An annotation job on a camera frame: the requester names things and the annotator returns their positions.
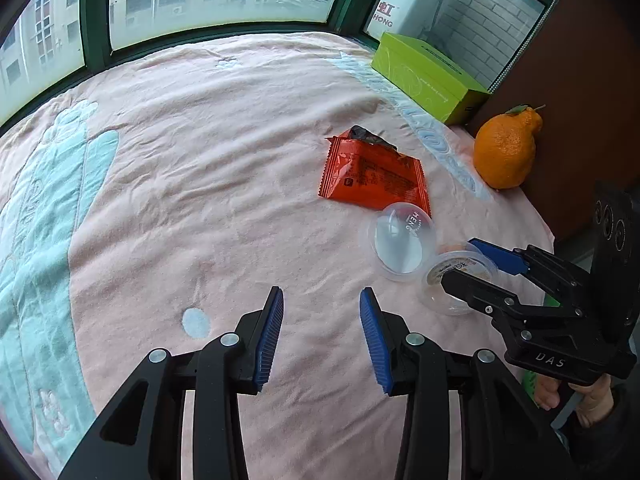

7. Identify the pink printed blanket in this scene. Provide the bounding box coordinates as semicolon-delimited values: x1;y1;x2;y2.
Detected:
0;30;556;480

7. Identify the green cardboard box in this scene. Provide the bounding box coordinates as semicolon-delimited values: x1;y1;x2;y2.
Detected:
371;31;491;126

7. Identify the red snack wrapper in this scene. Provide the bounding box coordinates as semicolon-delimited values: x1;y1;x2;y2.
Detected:
316;125;432;218

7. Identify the bumpy orange tangerine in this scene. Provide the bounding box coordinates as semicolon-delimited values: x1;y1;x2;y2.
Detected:
473;104;547;191

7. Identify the white outdoor air conditioner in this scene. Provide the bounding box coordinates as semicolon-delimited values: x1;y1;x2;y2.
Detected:
364;0;453;43

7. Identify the small labelled plastic cup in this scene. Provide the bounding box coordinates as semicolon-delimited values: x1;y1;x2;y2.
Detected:
419;251;499;317

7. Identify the dark green window frame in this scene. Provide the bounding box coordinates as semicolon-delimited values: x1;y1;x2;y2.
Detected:
0;0;576;131

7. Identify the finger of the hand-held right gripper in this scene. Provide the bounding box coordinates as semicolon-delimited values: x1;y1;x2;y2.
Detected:
466;238;597;312
441;268;584;342

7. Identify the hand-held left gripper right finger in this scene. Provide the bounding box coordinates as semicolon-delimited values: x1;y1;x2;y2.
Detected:
359;287;576;480

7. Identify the person's right hand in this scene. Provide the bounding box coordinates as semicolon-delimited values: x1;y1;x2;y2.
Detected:
533;376;614;427

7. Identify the small clear plastic cup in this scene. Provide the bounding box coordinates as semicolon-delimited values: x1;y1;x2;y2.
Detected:
364;201;437;283

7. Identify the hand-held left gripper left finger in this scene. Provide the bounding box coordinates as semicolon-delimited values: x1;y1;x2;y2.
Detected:
57;286;285;480

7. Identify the person's right forearm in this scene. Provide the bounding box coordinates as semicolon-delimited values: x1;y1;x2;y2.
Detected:
552;380;640;480

